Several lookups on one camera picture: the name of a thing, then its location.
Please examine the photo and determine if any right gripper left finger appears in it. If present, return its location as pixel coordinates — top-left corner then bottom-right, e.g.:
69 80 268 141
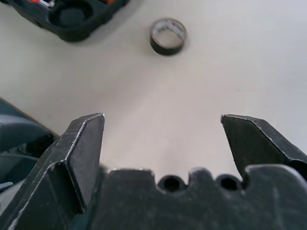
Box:
0 113 106 230

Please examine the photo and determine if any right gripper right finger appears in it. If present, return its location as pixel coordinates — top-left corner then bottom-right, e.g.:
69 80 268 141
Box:
220 114 307 182

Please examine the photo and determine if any black tool case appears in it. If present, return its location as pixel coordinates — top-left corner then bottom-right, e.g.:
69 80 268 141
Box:
0 0 131 44

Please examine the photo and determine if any black electrical tape roll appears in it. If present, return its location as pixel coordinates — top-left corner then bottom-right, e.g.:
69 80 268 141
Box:
149 17 189 57

